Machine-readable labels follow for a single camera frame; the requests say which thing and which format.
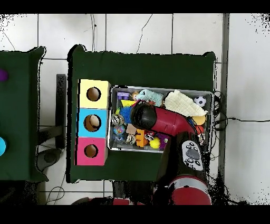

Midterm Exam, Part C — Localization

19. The shallow metal mesh bin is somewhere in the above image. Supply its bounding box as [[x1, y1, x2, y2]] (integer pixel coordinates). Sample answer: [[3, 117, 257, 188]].
[[107, 85, 214, 156]]

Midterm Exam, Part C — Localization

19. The green cloth side table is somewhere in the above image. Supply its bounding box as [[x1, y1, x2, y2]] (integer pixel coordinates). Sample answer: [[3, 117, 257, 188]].
[[0, 46, 49, 182]]

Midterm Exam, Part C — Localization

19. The orange building block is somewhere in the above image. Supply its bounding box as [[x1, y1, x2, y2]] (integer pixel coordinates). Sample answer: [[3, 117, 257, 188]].
[[134, 128, 148, 147]]

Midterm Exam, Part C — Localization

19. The cyan ball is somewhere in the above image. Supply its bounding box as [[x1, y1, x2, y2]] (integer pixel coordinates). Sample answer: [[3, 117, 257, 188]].
[[0, 136, 7, 156]]

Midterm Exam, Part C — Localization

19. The black power cable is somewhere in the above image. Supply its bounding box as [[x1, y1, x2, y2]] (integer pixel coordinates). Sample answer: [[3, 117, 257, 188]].
[[213, 90, 270, 132]]

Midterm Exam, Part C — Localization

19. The yellow cheese wedge toy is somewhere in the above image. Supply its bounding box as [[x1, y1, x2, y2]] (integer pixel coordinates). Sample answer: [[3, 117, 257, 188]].
[[120, 99, 138, 107]]

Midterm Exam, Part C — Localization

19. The small soccer ball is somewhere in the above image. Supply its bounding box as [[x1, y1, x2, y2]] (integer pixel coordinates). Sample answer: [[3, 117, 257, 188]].
[[193, 95, 207, 107]]

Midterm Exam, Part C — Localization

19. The dark green table cloth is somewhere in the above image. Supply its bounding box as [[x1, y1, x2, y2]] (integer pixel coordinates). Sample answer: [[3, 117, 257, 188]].
[[66, 44, 217, 188]]

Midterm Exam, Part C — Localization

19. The pale orange foam ball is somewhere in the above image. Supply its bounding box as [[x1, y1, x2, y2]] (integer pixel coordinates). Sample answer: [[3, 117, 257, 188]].
[[191, 115, 206, 126]]

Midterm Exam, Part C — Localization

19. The blue spiky rubber ball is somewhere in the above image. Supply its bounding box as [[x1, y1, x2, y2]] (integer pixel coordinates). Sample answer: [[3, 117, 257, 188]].
[[119, 106, 136, 125]]

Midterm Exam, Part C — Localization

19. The cream knitted cloth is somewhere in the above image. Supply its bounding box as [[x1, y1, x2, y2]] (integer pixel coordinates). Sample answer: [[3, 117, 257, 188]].
[[163, 89, 208, 117]]

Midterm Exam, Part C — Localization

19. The yellow ball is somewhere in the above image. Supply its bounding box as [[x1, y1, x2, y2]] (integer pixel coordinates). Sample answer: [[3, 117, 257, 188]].
[[149, 136, 161, 149]]

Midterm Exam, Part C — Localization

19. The mint knitted cloth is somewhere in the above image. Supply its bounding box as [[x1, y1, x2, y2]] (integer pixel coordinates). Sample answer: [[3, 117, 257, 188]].
[[136, 89, 164, 107]]

